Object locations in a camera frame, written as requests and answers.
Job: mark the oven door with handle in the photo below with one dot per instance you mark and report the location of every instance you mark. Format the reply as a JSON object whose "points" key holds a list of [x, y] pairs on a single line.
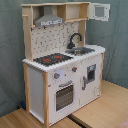
{"points": [[64, 96]]}

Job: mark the white microwave door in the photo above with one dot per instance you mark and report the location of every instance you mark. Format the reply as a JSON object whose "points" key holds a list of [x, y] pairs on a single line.
{"points": [[98, 11]]}

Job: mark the wooden toy kitchen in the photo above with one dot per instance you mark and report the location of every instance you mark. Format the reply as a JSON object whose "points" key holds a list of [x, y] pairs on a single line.
{"points": [[62, 73]]}

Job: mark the right red stove knob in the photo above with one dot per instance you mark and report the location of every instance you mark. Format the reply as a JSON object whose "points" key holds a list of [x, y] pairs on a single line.
{"points": [[74, 69]]}

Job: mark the red stove knob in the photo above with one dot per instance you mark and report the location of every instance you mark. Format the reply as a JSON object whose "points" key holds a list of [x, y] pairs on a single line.
{"points": [[74, 69], [56, 75]]}

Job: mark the left red stove knob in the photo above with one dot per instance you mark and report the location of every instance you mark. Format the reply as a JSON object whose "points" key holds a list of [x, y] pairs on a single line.
{"points": [[56, 75]]}

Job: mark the black stovetop red burners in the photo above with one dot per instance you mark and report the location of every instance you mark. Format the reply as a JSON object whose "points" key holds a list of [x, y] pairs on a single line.
{"points": [[52, 59]]}

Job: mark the grey metal sink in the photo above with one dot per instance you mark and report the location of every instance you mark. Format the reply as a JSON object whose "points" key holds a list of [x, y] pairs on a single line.
{"points": [[79, 51]]}

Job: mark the white cabinet door grey window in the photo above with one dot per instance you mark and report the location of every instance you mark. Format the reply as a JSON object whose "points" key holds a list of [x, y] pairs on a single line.
{"points": [[90, 79]]}

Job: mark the grey range hood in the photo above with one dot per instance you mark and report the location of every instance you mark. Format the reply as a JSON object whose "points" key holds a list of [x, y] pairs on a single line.
{"points": [[48, 18]]}

